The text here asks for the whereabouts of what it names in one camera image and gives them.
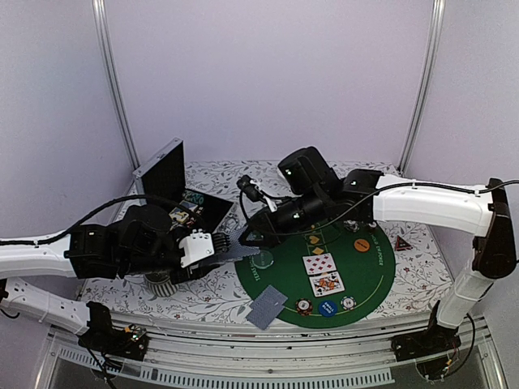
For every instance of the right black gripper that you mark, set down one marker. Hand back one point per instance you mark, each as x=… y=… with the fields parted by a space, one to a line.
x=272 y=230

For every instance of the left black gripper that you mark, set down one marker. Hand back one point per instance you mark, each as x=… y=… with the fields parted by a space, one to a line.
x=192 y=273

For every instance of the blue playing card deck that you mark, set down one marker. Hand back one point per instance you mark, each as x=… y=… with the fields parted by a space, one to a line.
x=236 y=251

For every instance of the clear acrylic dealer button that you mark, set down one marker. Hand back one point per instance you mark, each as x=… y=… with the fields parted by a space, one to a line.
x=264 y=259

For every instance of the dealt blue playing card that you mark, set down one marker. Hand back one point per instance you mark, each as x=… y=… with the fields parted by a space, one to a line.
x=269 y=296

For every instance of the face-up diamonds card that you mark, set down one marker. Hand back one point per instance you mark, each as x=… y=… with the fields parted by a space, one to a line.
x=318 y=264

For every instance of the red chip stack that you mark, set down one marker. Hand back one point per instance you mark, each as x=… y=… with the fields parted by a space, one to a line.
x=304 y=306

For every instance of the face-up queen card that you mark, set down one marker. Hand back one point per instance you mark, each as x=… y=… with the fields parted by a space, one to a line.
x=327 y=284

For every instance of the blue small blind button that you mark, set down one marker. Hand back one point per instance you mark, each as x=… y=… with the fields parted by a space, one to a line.
x=327 y=308

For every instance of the orange big blind button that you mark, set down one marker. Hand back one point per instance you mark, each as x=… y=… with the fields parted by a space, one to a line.
x=362 y=245

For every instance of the red black triangle button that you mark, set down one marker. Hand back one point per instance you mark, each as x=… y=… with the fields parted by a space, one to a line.
x=402 y=245

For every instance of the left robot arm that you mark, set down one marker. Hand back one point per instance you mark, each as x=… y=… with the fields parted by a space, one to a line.
x=144 y=241

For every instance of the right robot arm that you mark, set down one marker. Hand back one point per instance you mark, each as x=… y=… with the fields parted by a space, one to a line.
x=368 y=196

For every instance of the striped ceramic mug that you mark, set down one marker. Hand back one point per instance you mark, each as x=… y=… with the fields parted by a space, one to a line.
x=160 y=284

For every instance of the card deck in case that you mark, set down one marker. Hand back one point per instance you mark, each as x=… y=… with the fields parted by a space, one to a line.
x=179 y=216

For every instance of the poker chips back row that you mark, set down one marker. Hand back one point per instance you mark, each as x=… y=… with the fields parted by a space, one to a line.
x=193 y=197

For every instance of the round green poker mat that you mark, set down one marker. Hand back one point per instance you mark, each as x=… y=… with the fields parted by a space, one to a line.
x=367 y=277

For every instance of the aluminium poker chip case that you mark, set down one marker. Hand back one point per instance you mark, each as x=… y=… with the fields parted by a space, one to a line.
x=164 y=175

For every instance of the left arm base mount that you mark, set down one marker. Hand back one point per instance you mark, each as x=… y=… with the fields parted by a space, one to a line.
x=130 y=342

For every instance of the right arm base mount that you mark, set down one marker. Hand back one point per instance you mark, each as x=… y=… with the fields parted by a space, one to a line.
x=434 y=339

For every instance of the left aluminium frame post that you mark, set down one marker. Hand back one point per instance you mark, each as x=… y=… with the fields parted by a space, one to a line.
x=102 y=28

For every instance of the aluminium frame post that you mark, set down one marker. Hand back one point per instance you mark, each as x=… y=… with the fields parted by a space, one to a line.
x=102 y=28
x=432 y=46

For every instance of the right aluminium frame post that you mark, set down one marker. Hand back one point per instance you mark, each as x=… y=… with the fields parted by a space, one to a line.
x=432 y=46

